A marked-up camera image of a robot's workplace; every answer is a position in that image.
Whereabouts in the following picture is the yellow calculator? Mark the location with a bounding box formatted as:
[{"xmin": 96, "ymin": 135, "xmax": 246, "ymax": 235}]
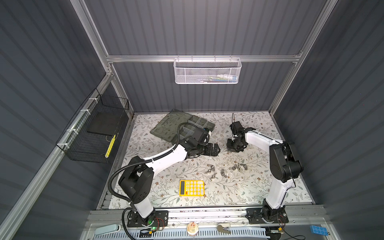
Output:
[{"xmin": 179, "ymin": 180, "xmax": 205, "ymax": 197}]

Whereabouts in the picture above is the white wire wall basket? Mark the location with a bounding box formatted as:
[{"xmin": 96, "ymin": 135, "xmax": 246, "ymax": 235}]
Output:
[{"xmin": 173, "ymin": 58, "xmax": 242, "ymax": 85}]

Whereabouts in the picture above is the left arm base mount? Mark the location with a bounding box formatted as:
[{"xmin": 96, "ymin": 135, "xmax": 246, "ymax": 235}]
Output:
[{"xmin": 126, "ymin": 210, "xmax": 169, "ymax": 228}]

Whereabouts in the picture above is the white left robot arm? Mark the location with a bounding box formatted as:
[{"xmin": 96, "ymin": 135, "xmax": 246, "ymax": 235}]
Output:
[{"xmin": 118, "ymin": 125, "xmax": 221, "ymax": 222}]

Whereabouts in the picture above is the green transparent organizer box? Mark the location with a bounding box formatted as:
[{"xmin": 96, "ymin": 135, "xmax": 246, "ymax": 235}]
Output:
[{"xmin": 150, "ymin": 109, "xmax": 216, "ymax": 144}]

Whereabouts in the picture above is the light blue flat device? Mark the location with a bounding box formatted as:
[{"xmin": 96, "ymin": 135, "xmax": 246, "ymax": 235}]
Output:
[{"xmin": 95, "ymin": 224, "xmax": 122, "ymax": 236}]

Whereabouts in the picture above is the black corrugated cable hose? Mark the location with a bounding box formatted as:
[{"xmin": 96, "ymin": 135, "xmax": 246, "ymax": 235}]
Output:
[{"xmin": 107, "ymin": 122, "xmax": 205, "ymax": 240}]

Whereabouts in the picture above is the round wooden object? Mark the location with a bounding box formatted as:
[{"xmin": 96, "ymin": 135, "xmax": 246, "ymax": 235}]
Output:
[{"xmin": 187, "ymin": 222, "xmax": 199, "ymax": 236}]

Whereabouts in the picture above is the silver wing nut pile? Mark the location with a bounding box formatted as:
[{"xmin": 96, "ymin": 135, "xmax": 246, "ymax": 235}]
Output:
[{"xmin": 229, "ymin": 163, "xmax": 248, "ymax": 171}]

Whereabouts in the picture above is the blue toy brick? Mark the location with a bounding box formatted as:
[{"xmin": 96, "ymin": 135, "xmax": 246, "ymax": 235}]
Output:
[{"xmin": 310, "ymin": 225, "xmax": 329, "ymax": 236}]

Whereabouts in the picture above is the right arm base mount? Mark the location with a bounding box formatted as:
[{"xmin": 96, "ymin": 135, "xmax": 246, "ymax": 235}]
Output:
[{"xmin": 246, "ymin": 206, "xmax": 289, "ymax": 224}]

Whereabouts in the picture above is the black wire wall basket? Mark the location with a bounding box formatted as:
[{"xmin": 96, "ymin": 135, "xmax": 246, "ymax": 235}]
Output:
[{"xmin": 56, "ymin": 90, "xmax": 130, "ymax": 164}]

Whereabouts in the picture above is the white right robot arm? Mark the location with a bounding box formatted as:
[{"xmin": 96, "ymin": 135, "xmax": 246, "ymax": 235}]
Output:
[{"xmin": 227, "ymin": 121, "xmax": 303, "ymax": 211}]

